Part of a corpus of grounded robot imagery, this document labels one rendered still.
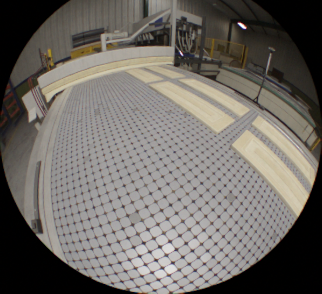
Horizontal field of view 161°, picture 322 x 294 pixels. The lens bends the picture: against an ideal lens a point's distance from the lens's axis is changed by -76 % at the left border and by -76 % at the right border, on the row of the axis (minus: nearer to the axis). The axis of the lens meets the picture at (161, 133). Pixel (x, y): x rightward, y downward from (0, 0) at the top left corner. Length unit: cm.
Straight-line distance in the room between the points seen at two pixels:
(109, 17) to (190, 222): 645
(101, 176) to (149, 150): 20
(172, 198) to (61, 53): 624
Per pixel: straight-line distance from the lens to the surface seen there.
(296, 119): 367
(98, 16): 634
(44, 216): 52
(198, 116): 58
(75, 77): 180
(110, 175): 40
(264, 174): 53
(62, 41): 627
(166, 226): 33
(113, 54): 179
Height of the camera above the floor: 121
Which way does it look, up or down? 44 degrees down
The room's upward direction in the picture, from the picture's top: 1 degrees clockwise
